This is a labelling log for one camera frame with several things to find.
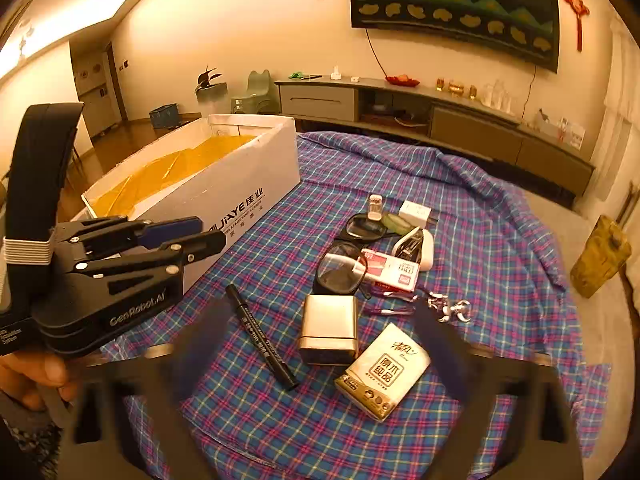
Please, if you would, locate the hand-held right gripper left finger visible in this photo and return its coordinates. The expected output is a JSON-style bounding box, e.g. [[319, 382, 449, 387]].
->
[[70, 302, 233, 480]]

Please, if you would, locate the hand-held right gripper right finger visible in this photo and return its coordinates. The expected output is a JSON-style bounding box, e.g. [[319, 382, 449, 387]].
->
[[412, 302, 587, 480]]

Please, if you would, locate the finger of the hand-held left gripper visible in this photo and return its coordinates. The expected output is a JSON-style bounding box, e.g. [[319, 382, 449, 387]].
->
[[49, 215, 204, 262], [74, 232, 228, 305]]

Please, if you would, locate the white cardboard box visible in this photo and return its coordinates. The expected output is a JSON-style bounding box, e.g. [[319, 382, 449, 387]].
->
[[70, 113, 301, 297]]

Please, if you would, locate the black marker pen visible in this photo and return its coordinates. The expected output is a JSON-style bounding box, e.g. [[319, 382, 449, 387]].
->
[[224, 283, 300, 392]]

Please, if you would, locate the purple silver action figure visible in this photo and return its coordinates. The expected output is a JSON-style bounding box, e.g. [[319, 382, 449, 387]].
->
[[362, 286, 474, 324]]

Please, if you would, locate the black cable charger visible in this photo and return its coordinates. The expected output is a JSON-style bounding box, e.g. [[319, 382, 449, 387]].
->
[[312, 212, 389, 302]]

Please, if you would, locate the gold carton box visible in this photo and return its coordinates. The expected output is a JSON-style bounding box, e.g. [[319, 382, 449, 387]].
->
[[333, 323, 432, 422]]

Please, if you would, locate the gold square tin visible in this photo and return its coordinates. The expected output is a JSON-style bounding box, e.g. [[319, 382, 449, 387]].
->
[[296, 293, 362, 367]]

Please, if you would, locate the white case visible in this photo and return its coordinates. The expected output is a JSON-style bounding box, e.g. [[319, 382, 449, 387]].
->
[[391, 226, 435, 272]]

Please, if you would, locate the red white card box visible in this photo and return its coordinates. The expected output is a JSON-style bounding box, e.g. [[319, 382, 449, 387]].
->
[[361, 247, 419, 294]]

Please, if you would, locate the green tape roll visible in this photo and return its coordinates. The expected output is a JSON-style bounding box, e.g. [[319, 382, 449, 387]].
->
[[382, 214, 414, 236]]

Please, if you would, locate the small white box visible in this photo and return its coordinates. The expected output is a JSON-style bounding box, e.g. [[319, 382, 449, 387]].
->
[[399, 200, 432, 227]]

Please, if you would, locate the person's left forearm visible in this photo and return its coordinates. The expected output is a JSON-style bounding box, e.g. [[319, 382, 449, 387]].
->
[[0, 387, 71, 480]]

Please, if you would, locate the person's left hand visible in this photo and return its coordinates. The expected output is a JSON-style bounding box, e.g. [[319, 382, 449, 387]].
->
[[0, 352, 84, 402]]

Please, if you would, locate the blue plastic crate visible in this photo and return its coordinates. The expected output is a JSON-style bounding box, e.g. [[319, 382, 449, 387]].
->
[[149, 104, 180, 129]]

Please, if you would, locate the white planter with plant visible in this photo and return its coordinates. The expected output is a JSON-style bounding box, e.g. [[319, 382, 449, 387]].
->
[[194, 65, 231, 116]]

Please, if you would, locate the blue plaid cloth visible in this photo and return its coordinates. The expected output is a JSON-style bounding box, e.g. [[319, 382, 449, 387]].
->
[[120, 130, 614, 480]]

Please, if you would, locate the green plastic chair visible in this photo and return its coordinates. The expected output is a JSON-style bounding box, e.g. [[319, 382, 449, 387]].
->
[[231, 70, 280, 115]]

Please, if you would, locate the wooden stump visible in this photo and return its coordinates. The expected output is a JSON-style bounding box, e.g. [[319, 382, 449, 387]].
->
[[570, 214, 632, 297]]

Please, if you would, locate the white desk calendar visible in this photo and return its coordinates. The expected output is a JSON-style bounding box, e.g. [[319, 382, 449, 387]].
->
[[557, 117, 586, 150]]

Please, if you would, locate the grey television cabinet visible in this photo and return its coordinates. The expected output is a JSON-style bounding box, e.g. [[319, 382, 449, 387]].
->
[[274, 76, 596, 207]]

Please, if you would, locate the cluster of clear glass bottles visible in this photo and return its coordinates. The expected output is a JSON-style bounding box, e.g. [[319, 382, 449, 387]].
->
[[482, 80, 516, 114]]

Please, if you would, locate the white curtain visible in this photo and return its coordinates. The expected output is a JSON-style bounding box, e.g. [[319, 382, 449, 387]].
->
[[597, 15, 640, 196]]

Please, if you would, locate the red knot decoration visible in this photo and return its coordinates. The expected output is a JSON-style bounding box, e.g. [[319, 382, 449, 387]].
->
[[555, 0, 589, 52]]

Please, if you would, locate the television cable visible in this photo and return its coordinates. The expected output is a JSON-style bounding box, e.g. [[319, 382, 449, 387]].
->
[[366, 27, 390, 77]]

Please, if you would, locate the wall television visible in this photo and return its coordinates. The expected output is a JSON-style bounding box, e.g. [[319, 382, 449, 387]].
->
[[348, 0, 561, 75]]

